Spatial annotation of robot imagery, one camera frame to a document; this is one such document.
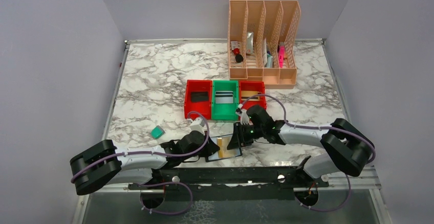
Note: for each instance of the left red plastic bin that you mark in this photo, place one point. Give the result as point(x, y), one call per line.
point(204, 108)

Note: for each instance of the small green eraser block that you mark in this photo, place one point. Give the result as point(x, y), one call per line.
point(157, 132)

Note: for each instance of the pink highlighter pen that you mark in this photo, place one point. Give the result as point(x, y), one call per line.
point(281, 56)

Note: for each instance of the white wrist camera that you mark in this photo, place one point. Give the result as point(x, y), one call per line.
point(244, 118)
point(199, 125)

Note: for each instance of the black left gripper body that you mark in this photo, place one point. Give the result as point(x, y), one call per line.
point(207, 146)

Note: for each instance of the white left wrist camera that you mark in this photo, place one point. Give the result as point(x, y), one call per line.
point(199, 125)

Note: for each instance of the right red plastic bin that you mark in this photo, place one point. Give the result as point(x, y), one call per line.
point(247, 89)

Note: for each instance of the black leather card holder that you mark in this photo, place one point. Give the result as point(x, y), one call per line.
point(214, 156)

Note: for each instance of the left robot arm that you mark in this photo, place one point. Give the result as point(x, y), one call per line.
point(104, 163)

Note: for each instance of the grey white tube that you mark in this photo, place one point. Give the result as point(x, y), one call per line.
point(249, 43)

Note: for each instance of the peach plastic file organizer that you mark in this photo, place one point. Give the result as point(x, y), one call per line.
point(274, 24)

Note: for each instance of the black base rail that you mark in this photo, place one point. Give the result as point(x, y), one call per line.
point(227, 183)

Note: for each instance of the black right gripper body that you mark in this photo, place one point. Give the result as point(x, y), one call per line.
point(242, 134)

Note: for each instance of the light blue glue stick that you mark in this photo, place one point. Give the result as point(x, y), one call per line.
point(269, 63)

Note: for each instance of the gold card in bin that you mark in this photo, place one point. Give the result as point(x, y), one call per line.
point(245, 94)

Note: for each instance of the green plastic bin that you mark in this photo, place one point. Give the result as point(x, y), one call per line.
point(224, 112)

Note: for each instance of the black round cap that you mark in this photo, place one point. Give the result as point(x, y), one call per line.
point(239, 58)

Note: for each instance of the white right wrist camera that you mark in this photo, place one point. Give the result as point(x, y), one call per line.
point(244, 118)

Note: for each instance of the red round cap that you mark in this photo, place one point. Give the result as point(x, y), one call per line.
point(236, 51)

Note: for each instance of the silver striped card in bin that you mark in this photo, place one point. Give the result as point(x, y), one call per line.
point(223, 97)

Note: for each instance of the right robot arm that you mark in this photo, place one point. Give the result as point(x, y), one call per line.
point(346, 149)

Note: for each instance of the red plastic bin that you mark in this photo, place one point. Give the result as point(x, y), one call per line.
point(247, 89)
point(204, 108)

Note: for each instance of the black card in bin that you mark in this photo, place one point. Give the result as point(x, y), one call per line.
point(196, 97)

